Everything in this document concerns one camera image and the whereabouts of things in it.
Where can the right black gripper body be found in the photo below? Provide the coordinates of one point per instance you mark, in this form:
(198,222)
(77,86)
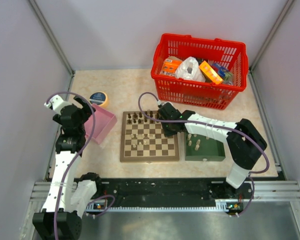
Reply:
(167,129)

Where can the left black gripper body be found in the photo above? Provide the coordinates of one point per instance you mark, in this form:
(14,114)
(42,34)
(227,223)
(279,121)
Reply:
(84,114)

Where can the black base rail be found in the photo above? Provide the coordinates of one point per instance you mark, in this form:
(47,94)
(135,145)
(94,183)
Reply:
(170,192)

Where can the red plastic basket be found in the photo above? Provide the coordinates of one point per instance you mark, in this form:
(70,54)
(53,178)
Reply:
(230,54)

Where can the pink open box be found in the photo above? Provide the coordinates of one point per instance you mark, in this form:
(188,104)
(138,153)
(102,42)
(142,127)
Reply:
(104,123)

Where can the green wooden tray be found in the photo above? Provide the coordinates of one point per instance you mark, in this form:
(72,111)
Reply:
(210,150)

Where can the yellow tape roll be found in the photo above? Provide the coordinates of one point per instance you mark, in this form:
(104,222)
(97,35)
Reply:
(99,98)

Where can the blue packaged item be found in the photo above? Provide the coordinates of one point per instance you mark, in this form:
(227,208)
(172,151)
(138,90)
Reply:
(223,72)

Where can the light chess piece in tray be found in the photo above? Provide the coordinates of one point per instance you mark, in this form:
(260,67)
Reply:
(197,146)

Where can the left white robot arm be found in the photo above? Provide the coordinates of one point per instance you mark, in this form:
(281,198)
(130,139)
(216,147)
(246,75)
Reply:
(60,217)

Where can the orange box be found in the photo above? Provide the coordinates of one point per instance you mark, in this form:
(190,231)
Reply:
(210,73)

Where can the white plastic bag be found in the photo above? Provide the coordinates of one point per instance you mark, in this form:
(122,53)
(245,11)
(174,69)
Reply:
(189,70)

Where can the dark chess pieces group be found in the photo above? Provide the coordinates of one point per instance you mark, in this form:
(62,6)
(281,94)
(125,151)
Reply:
(137,118)

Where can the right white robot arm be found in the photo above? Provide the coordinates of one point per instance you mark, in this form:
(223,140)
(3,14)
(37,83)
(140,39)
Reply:
(245,143)

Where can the wooden chess board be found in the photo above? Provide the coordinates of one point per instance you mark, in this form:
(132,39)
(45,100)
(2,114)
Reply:
(159,148)

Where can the orange printed carton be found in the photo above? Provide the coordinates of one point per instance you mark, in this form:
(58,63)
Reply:
(169,66)

